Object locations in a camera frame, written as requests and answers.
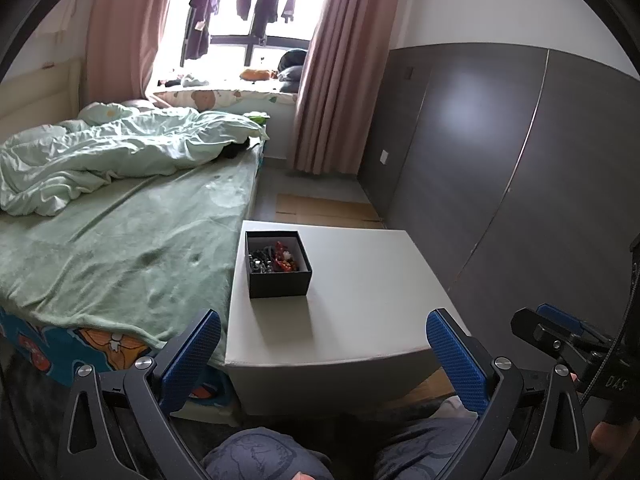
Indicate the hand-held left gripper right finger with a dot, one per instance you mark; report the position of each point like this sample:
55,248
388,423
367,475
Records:
455,360

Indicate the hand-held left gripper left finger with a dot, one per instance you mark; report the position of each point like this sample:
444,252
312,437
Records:
192,360

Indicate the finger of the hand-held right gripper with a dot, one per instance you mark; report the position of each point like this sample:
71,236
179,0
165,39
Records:
570,319
535,327

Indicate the black jewelry box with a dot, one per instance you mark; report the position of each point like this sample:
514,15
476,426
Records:
280,285

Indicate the pile of mixed jewelry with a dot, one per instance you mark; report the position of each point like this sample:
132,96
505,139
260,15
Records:
272,259

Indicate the person's right hand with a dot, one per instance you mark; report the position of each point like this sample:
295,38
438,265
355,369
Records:
615,440

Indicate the white bed base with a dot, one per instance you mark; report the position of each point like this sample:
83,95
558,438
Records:
210,412

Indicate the blue cartoon printed blanket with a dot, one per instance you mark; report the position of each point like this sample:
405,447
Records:
100,345

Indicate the white low table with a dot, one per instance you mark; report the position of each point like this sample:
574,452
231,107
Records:
360,300

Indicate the green bed sheet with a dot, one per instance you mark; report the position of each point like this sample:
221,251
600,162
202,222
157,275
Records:
125,270

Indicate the person's left leg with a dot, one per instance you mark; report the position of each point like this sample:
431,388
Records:
265,455

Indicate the light green duvet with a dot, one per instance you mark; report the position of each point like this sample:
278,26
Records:
100,160

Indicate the green packet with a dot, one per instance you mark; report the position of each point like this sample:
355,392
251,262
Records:
257,118

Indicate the printed window seat cushion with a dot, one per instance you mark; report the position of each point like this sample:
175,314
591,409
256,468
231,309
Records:
225,97

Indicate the grey cloth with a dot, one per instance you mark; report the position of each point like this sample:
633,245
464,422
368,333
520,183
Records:
185,80

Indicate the orange item on sill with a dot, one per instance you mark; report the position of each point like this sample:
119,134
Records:
256,74

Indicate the cream headboard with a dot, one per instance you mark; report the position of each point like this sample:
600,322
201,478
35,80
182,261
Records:
40,95

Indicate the dark pillow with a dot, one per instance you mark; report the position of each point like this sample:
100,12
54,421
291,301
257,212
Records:
292,70

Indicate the pink curtain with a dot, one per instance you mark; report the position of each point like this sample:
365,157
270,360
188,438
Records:
125,25
345,60

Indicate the window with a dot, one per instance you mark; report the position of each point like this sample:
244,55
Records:
280,52

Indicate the purple hanging garment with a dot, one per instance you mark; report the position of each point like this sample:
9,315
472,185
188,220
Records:
202,15

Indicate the dark hanging trousers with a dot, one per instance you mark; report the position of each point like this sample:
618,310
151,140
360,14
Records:
267,2

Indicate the white wall socket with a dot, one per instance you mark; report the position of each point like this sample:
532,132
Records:
384,157

